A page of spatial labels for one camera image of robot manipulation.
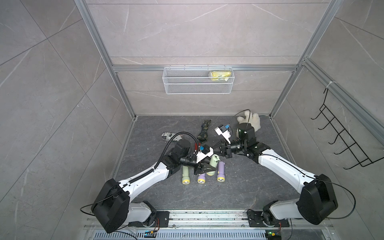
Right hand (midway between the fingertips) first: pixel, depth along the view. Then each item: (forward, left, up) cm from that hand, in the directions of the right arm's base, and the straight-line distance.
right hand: (211, 152), depth 69 cm
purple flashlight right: (-2, -7, -23) cm, 24 cm away
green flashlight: (-5, -1, +2) cm, 5 cm away
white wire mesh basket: (+54, +6, +4) cm, 55 cm away
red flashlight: (-1, +7, +8) cm, 11 cm away
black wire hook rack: (-9, -59, +7) cm, 60 cm away
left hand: (-3, -2, -5) cm, 6 cm away
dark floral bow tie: (+26, +2, -23) cm, 35 cm away
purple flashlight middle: (-4, +4, -22) cm, 23 cm away
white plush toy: (+37, -36, -18) cm, 55 cm away
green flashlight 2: (-5, +13, -23) cm, 27 cm away
